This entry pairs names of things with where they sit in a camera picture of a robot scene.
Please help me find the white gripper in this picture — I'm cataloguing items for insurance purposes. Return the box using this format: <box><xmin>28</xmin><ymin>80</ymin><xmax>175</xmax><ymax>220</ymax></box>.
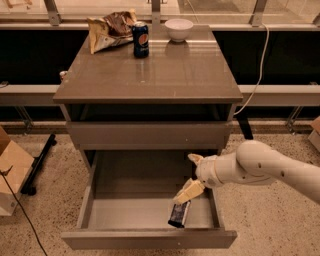
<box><xmin>173</xmin><ymin>153</ymin><xmax>223</xmax><ymax>205</ymax></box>

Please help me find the blueberry rxbar dark wrapper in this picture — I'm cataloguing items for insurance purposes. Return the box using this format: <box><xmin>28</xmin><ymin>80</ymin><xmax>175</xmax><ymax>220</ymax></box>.
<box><xmin>168</xmin><ymin>201</ymin><xmax>191</xmax><ymax>228</ymax></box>

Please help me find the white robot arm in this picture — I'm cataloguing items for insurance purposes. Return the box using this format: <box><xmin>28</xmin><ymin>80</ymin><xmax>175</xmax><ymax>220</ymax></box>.
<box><xmin>173</xmin><ymin>140</ymin><xmax>320</xmax><ymax>204</ymax></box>

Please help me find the open middle drawer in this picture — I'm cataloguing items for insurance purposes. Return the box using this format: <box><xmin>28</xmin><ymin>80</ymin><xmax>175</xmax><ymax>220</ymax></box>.
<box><xmin>62</xmin><ymin>150</ymin><xmax>237</xmax><ymax>250</ymax></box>

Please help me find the grey drawer cabinet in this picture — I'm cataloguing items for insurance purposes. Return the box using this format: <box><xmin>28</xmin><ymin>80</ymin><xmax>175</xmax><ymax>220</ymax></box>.
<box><xmin>53</xmin><ymin>25</ymin><xmax>243</xmax><ymax>166</ymax></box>

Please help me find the black stand leg right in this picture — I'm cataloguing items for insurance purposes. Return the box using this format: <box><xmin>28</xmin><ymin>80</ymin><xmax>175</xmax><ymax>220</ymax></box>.
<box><xmin>236</xmin><ymin>110</ymin><xmax>253</xmax><ymax>140</ymax></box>

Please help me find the black stand leg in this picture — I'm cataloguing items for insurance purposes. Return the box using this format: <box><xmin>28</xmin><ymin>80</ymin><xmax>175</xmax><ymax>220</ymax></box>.
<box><xmin>236</xmin><ymin>110</ymin><xmax>253</xmax><ymax>140</ymax></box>
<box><xmin>21</xmin><ymin>134</ymin><xmax>57</xmax><ymax>196</ymax></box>

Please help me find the cardboard box right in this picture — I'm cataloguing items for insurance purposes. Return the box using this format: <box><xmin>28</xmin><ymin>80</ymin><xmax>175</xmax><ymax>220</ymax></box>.
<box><xmin>308</xmin><ymin>116</ymin><xmax>320</xmax><ymax>152</ymax></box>

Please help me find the cardboard box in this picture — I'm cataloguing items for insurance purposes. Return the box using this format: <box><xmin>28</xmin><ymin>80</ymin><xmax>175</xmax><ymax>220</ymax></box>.
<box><xmin>308</xmin><ymin>116</ymin><xmax>320</xmax><ymax>152</ymax></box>
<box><xmin>0</xmin><ymin>127</ymin><xmax>34</xmax><ymax>216</ymax></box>

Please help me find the white bowl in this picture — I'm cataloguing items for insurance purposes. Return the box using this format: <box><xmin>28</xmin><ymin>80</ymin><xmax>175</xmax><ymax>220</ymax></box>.
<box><xmin>165</xmin><ymin>19</ymin><xmax>193</xmax><ymax>42</ymax></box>

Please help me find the blue pepsi can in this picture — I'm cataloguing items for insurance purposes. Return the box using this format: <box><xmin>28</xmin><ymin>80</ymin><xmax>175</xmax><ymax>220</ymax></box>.
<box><xmin>132</xmin><ymin>21</ymin><xmax>149</xmax><ymax>58</ymax></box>

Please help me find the crumpled chip bag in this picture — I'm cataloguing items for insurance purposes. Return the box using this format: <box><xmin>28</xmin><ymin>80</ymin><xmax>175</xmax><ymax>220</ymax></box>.
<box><xmin>87</xmin><ymin>9</ymin><xmax>137</xmax><ymax>54</ymax></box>

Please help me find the black stand leg left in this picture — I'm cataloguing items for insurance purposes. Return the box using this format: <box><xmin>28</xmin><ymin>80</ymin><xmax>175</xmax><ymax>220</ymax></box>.
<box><xmin>21</xmin><ymin>134</ymin><xmax>57</xmax><ymax>196</ymax></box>

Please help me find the cardboard box left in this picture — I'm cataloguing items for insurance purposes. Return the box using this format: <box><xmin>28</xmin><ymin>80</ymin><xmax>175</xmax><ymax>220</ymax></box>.
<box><xmin>0</xmin><ymin>127</ymin><xmax>34</xmax><ymax>216</ymax></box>

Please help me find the white cable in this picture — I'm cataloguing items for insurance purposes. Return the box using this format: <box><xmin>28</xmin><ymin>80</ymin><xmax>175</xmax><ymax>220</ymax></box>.
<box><xmin>233</xmin><ymin>23</ymin><xmax>270</xmax><ymax>117</ymax></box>

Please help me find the black cable on floor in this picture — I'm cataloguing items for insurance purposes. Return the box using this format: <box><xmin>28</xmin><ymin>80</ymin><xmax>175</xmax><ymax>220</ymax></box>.
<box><xmin>0</xmin><ymin>169</ymin><xmax>48</xmax><ymax>256</ymax></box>

